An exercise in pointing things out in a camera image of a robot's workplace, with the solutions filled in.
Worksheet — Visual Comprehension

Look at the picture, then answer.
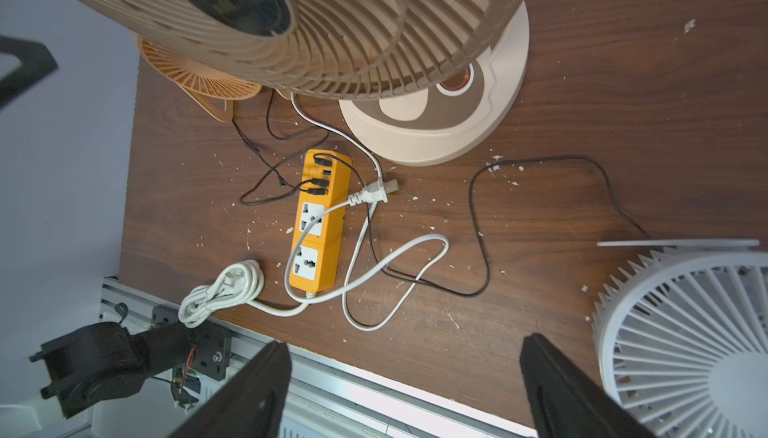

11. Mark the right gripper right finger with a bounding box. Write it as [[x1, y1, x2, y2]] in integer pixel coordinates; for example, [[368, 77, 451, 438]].
[[519, 333, 653, 438]]

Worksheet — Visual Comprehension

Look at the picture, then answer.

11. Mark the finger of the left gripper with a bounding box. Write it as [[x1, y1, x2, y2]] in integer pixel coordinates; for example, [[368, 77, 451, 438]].
[[0, 35, 58, 108]]

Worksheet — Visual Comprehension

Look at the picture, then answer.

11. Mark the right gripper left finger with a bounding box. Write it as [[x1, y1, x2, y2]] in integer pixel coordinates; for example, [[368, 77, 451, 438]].
[[170, 341, 292, 438]]

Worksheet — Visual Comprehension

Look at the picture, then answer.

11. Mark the orange power strip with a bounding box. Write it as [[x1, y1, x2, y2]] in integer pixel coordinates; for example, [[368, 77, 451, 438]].
[[289, 149, 351, 296]]

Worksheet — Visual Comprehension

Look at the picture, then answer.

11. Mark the small orange desk fan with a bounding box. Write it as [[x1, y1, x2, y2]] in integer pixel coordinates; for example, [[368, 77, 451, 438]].
[[134, 35, 262, 123]]

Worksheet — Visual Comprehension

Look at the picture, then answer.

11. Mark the white fan power cable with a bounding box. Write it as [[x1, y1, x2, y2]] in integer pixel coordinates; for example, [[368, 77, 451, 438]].
[[283, 92, 451, 332]]

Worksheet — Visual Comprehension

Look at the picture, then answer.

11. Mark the large beige desk fan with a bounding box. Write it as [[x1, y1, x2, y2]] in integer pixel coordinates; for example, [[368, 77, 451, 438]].
[[78, 0, 530, 166]]

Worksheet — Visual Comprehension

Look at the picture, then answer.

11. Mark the black usb cable orange fan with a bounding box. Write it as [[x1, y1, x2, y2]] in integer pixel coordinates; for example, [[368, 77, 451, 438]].
[[232, 90, 330, 207]]

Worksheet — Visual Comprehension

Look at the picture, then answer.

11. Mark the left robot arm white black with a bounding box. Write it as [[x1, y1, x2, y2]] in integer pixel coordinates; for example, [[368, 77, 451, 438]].
[[29, 322, 196, 418]]

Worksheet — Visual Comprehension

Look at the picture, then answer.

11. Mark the white fan front right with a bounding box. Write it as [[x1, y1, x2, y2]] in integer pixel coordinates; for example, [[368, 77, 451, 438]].
[[592, 238, 767, 437]]

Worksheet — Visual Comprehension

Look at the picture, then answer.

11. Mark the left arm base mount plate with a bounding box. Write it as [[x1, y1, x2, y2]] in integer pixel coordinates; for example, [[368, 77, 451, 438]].
[[152, 305, 233, 381]]

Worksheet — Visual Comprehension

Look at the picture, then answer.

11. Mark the aluminium front rail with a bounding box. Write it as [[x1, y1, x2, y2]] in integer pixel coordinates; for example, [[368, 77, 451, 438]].
[[101, 278, 538, 437]]

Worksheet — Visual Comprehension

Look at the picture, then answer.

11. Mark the white power strip cord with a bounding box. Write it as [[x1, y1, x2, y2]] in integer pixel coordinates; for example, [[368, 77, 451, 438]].
[[178, 259, 313, 329]]

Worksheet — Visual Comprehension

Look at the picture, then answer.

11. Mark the black usb cable white fan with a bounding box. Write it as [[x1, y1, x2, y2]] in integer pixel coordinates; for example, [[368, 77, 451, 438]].
[[323, 154, 655, 299]]

